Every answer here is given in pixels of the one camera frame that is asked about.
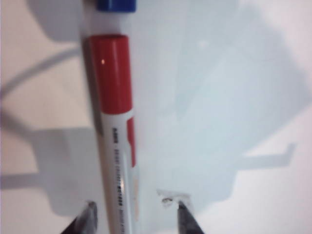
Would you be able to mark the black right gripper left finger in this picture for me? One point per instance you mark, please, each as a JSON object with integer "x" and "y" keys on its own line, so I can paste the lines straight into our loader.
{"x": 85, "y": 219}

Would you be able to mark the blue whiteboard marker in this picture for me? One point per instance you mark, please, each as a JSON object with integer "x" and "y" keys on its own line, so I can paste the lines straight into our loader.
{"x": 117, "y": 5}

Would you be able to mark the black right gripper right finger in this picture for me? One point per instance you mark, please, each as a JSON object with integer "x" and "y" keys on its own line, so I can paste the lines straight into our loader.
{"x": 187, "y": 224}

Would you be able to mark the red whiteboard marker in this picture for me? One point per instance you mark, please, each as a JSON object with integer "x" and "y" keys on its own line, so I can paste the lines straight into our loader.
{"x": 114, "y": 85}

